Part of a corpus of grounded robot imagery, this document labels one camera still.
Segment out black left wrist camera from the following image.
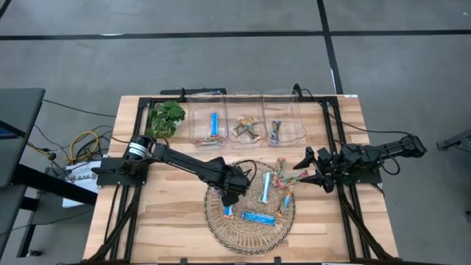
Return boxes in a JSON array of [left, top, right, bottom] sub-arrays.
[[222, 191, 239, 208]]

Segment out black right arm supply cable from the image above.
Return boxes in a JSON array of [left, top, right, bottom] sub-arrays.
[[292, 83, 415, 137]]

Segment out clear plastic bin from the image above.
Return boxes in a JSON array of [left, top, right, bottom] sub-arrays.
[[186, 91, 228, 150], [261, 88, 307, 147], [224, 90, 266, 148]]

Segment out round woven straw placemat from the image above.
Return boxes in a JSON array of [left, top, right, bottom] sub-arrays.
[[203, 159, 297, 256]]

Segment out black cable with plug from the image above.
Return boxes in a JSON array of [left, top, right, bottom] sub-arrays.
[[25, 124, 115, 163]]

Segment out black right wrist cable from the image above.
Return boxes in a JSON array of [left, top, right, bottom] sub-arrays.
[[380, 154, 401, 177]]

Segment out blue orange granola bar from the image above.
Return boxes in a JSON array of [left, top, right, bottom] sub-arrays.
[[281, 187, 294, 211]]

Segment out grey floor stand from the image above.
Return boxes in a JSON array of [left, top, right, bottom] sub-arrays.
[[436, 128, 471, 152]]

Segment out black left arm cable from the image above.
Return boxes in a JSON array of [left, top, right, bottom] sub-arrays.
[[235, 159, 258, 185]]

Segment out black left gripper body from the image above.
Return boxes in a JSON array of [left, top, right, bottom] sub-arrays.
[[215, 163, 244, 195]]

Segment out potted green plant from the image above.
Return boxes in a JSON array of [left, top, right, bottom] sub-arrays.
[[144, 100, 187, 140]]

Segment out yellow cable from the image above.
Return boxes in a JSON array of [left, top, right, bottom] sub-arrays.
[[69, 131, 100, 163]]

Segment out white paper sheet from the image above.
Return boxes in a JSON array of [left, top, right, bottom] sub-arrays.
[[62, 160, 102, 209]]

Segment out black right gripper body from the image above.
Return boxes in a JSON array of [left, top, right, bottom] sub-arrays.
[[315, 146, 347, 178]]

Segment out thin black floor cable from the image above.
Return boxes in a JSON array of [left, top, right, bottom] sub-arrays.
[[42, 98, 118, 119]]

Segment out black metal table frame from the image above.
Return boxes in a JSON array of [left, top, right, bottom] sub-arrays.
[[86, 96, 400, 264]]

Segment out grey desk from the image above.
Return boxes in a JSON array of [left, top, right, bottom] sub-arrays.
[[0, 87, 46, 255]]

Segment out black desk leg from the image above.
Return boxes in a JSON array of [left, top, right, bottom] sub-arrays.
[[13, 163, 99, 258]]

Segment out pale blue granola bar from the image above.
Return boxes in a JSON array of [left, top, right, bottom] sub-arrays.
[[258, 172, 272, 205]]

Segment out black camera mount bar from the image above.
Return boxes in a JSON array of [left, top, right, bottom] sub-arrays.
[[160, 87, 228, 96]]

